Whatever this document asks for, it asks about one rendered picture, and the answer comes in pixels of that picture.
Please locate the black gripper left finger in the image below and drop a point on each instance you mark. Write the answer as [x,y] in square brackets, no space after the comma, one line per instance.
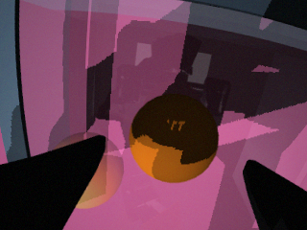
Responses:
[40,192]

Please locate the clear l-shaped low wall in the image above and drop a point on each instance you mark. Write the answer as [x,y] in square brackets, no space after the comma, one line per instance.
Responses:
[44,27]

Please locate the see-through orange ball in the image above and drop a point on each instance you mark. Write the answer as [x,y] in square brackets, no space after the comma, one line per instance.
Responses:
[107,178]

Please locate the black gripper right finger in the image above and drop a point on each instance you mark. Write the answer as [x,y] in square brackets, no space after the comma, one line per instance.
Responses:
[277,203]

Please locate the dark brown ball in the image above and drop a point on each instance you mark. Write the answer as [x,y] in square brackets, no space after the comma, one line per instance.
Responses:
[173,138]

